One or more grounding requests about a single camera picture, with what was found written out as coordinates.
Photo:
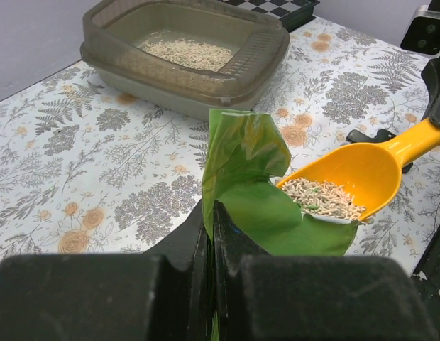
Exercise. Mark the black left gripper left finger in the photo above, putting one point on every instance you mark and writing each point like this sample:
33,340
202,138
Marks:
159,294

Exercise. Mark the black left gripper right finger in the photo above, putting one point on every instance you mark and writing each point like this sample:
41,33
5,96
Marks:
265,297

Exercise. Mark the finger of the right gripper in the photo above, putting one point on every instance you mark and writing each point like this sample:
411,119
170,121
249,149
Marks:
431,78

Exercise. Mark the black bag clip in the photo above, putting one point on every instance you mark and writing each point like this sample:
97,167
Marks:
376,142

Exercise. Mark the yellow plastic scoop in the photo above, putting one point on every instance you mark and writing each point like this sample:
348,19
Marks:
357,180

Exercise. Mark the green cat litter bag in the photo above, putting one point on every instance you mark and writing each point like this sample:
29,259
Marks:
245,151

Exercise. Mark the grey litter box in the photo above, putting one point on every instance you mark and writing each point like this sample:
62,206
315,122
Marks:
185,56

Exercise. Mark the black white chessboard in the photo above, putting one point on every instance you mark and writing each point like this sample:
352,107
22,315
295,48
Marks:
292,13

